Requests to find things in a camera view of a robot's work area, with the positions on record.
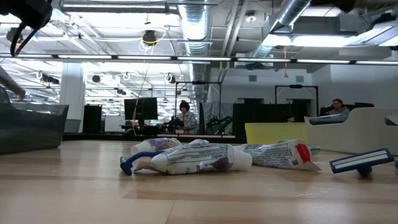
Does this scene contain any white travel toothpaste tube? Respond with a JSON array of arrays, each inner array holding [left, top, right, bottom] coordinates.
[[129, 138, 183, 156], [241, 139, 322, 172], [134, 142, 253, 175], [186, 138, 213, 146]]

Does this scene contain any black background monitor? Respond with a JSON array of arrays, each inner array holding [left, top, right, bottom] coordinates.
[[124, 97, 159, 121]]

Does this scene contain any black partition screen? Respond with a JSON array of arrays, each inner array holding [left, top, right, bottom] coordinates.
[[232, 98, 312, 138]]

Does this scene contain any black ceiling device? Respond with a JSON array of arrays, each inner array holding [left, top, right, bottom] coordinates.
[[141, 29, 159, 47], [6, 27, 24, 44]]

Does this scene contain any black cabinet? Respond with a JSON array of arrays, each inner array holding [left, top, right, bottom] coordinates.
[[82, 104, 103, 134]]

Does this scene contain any white building pillar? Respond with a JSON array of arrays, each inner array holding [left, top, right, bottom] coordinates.
[[59, 62, 86, 121]]

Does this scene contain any light grey plastic bin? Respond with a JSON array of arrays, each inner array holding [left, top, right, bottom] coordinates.
[[303, 106, 398, 156]]

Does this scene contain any dark translucent plastic bin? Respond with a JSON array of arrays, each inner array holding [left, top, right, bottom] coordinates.
[[0, 86, 70, 156]]

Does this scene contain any black background gantry frame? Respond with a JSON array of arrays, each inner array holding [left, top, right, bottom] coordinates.
[[175, 81, 222, 134], [275, 84, 320, 124]]

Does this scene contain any hanging yellow cable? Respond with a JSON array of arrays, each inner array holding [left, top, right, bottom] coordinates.
[[131, 43, 155, 134]]

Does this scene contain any silver round ceiling duct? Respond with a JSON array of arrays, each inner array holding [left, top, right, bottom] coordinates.
[[177, 0, 214, 103]]

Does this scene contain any silver slanted ceiling duct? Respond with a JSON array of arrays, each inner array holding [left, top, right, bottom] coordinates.
[[250, 0, 315, 58]]

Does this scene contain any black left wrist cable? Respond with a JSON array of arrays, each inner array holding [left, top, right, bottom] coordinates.
[[9, 20, 43, 57]]

